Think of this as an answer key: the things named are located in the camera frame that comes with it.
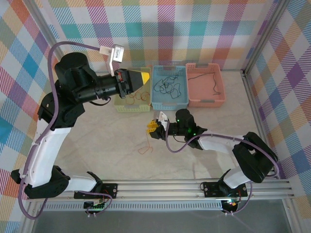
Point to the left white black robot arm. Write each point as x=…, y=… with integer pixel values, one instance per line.
x=46, y=150

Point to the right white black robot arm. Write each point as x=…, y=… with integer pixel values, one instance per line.
x=218, y=145

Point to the green plastic basket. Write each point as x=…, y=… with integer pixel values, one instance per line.
x=132, y=108

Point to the blue plastic basket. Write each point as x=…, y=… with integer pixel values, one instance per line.
x=170, y=106

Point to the pink plastic basket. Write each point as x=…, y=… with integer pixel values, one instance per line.
x=206, y=104

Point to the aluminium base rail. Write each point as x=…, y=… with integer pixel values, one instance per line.
x=158, y=188

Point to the aluminium frame post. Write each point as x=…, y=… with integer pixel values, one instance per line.
x=265, y=36
x=48, y=25

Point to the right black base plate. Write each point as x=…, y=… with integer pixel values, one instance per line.
x=211, y=189

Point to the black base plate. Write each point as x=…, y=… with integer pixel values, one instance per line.
x=211, y=189
x=110, y=189

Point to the aluminium side floor rail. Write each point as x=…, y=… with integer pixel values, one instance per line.
x=255, y=109

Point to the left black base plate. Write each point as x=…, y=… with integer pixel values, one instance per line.
x=110, y=189

